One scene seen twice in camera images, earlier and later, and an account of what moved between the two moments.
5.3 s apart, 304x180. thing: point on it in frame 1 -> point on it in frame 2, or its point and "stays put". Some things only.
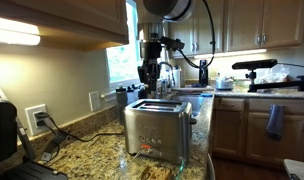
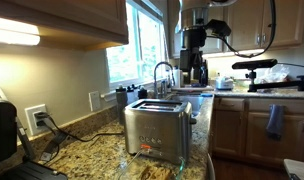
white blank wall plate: (94, 101) stays put
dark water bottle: (121, 102) stays put
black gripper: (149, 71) -> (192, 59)
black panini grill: (12, 154) stays put
